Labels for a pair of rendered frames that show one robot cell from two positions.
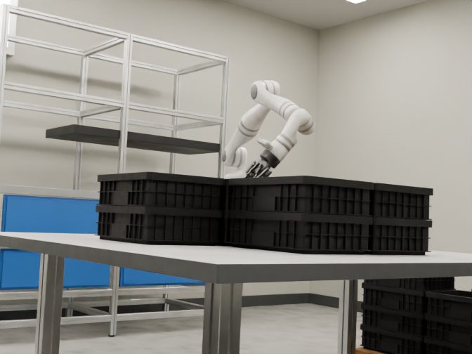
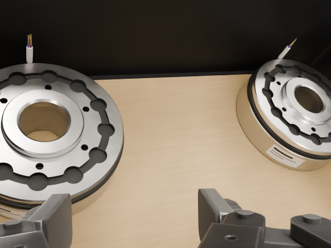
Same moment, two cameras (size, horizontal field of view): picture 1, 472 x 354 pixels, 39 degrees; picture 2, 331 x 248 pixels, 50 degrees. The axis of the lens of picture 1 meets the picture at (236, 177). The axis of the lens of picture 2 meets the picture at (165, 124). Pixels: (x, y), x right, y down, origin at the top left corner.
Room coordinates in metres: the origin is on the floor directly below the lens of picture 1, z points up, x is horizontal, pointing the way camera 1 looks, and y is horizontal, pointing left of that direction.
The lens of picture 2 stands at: (2.43, -0.09, 1.06)
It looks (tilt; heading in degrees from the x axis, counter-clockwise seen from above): 52 degrees down; 84
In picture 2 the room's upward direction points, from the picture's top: 30 degrees clockwise
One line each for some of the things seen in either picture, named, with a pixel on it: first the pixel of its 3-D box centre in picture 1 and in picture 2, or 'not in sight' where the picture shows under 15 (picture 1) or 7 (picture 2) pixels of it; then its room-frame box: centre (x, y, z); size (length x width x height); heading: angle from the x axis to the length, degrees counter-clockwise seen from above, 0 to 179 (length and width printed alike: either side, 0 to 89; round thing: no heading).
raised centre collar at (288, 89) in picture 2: not in sight; (307, 100); (2.55, 0.15, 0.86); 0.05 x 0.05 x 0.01
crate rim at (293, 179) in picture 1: (298, 184); not in sight; (2.18, -0.21, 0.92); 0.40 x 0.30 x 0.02; 36
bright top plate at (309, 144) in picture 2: not in sight; (304, 104); (2.55, 0.15, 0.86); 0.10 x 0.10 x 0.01
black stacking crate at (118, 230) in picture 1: (156, 225); not in sight; (2.32, 0.27, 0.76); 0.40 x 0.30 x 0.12; 36
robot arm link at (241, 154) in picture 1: (235, 165); not in sight; (3.01, 0.00, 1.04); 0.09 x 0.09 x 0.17; 21
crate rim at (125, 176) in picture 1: (159, 180); not in sight; (2.32, 0.27, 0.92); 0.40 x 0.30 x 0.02; 36
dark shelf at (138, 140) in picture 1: (138, 141); not in sight; (4.70, 0.71, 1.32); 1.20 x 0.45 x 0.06; 128
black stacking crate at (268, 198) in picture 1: (298, 199); not in sight; (2.18, -0.21, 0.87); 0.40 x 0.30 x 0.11; 36
